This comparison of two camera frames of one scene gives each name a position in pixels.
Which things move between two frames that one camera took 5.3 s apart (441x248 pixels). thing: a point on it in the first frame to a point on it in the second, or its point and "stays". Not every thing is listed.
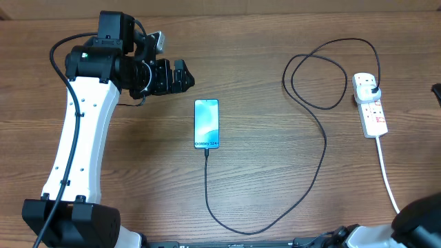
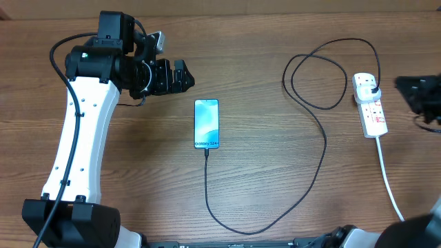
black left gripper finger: (183, 78) stays
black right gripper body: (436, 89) to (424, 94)
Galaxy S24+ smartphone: (207, 124) stays
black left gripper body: (143, 80) stays
